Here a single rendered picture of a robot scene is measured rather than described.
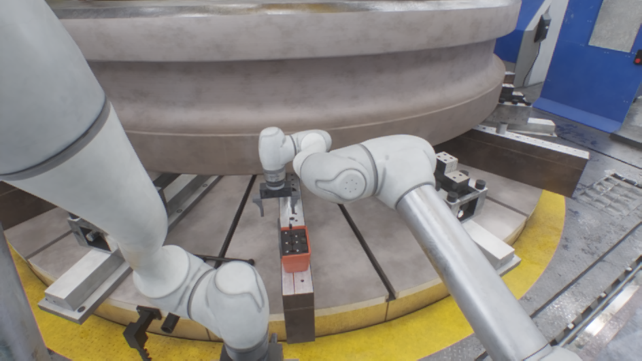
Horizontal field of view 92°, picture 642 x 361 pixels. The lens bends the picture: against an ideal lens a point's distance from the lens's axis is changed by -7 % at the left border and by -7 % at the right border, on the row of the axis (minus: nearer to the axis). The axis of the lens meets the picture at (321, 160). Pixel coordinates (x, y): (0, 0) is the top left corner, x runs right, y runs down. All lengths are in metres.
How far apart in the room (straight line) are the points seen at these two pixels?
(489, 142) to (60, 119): 3.13
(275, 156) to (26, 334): 0.92
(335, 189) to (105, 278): 1.85
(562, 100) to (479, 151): 3.30
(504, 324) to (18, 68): 0.70
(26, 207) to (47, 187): 2.96
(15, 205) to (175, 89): 1.68
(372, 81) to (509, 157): 1.64
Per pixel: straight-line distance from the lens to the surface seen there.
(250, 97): 1.93
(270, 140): 1.23
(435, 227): 0.72
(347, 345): 2.19
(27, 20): 0.26
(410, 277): 2.14
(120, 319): 2.52
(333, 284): 2.04
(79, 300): 2.27
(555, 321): 2.70
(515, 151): 3.22
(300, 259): 1.53
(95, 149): 0.29
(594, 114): 6.25
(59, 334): 2.74
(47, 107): 0.27
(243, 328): 0.64
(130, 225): 0.37
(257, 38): 1.70
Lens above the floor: 1.89
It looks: 30 degrees down
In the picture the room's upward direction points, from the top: straight up
